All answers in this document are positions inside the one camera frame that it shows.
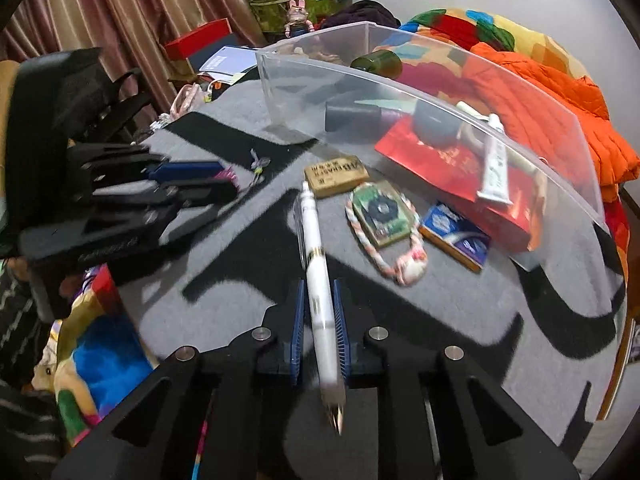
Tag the white pen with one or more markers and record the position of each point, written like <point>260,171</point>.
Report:
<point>315,250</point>

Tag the white ointment tube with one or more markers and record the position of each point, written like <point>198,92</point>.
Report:
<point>496,165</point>

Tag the green gift box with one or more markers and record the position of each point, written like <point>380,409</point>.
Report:
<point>300,7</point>

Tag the dark purple cloth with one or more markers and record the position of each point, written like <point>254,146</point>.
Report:
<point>365,12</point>

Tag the green glass bottle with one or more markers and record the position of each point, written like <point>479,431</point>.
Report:
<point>375,64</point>

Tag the purple bottle with dark cap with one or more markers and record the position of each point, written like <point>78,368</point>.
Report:
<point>350,117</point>

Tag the white paper sheets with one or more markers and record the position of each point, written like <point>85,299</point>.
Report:
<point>227,62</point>

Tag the orange down jacket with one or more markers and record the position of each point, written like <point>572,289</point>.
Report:
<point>550,95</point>

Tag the pink bunny toy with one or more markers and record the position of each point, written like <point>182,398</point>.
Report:
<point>299,17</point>

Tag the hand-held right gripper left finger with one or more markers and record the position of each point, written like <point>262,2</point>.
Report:
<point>298,320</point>

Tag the beige eraser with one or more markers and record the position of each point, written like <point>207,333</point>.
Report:
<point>336,176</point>

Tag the person's left forearm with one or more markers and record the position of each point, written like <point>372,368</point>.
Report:
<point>22,325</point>

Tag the navy blue box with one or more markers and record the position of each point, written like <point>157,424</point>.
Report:
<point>220,45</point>

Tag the colourful patchwork blanket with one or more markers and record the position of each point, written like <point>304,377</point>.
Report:
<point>450,22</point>

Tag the red paper packet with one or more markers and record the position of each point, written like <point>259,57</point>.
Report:
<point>425,160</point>

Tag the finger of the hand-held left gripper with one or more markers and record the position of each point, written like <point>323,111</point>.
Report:
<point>190,169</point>
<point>200,192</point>

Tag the clear plastic storage box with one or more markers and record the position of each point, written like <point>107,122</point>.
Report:
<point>295,90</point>

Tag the pink pouch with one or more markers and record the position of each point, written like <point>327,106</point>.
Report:
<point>184,102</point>

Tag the small pink clip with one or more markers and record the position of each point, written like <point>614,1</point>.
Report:
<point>226,176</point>

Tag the small blue box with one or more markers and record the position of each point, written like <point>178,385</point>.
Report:
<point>455,237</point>

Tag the striped brown curtain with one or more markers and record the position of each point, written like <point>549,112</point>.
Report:
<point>125,10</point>

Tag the red box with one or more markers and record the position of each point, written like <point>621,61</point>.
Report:
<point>197,40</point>

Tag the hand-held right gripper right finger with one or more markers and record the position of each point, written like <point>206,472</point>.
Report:
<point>340,325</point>

